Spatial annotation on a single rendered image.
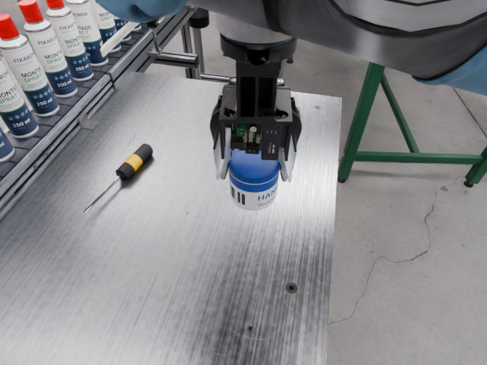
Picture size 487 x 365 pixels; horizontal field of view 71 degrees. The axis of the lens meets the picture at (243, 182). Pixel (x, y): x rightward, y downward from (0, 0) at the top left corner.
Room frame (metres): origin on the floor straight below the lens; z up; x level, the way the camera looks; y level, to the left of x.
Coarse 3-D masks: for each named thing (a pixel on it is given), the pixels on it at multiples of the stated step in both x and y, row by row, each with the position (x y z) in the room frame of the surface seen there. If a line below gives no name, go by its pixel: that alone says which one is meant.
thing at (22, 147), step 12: (96, 72) 0.80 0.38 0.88; (84, 84) 0.75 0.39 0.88; (60, 108) 0.65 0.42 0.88; (36, 120) 0.60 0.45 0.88; (48, 120) 0.60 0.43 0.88; (48, 132) 0.56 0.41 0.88; (12, 144) 0.52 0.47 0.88; (24, 144) 0.52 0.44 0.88; (36, 144) 0.53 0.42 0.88; (24, 156) 0.49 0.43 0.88; (0, 168) 0.45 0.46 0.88; (12, 168) 0.46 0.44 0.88; (0, 180) 0.42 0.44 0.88
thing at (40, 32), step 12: (24, 0) 0.72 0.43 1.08; (24, 12) 0.69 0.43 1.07; (36, 12) 0.70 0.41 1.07; (36, 24) 0.69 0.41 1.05; (48, 24) 0.71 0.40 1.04; (36, 36) 0.68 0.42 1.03; (48, 36) 0.69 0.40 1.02; (36, 48) 0.68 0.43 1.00; (48, 48) 0.69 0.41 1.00; (60, 48) 0.71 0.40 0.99; (48, 60) 0.68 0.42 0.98; (60, 60) 0.70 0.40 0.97; (48, 72) 0.68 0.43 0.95; (60, 72) 0.69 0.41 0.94; (60, 84) 0.68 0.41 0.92; (72, 84) 0.70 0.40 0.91; (60, 96) 0.68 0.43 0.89; (72, 96) 0.69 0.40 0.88
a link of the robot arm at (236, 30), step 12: (228, 24) 0.28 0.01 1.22; (240, 24) 0.28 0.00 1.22; (228, 36) 0.28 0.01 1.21; (240, 36) 0.28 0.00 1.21; (252, 36) 0.27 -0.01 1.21; (264, 36) 0.27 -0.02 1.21; (276, 36) 0.28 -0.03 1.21; (288, 36) 0.28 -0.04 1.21; (252, 48) 0.28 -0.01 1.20; (264, 48) 0.28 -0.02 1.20
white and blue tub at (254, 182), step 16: (240, 160) 0.33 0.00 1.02; (256, 160) 0.33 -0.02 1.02; (272, 160) 0.33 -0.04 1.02; (240, 176) 0.30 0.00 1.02; (256, 176) 0.30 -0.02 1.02; (272, 176) 0.31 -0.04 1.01; (240, 192) 0.30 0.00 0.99; (256, 192) 0.30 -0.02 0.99; (272, 192) 0.31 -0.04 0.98; (256, 208) 0.30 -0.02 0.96
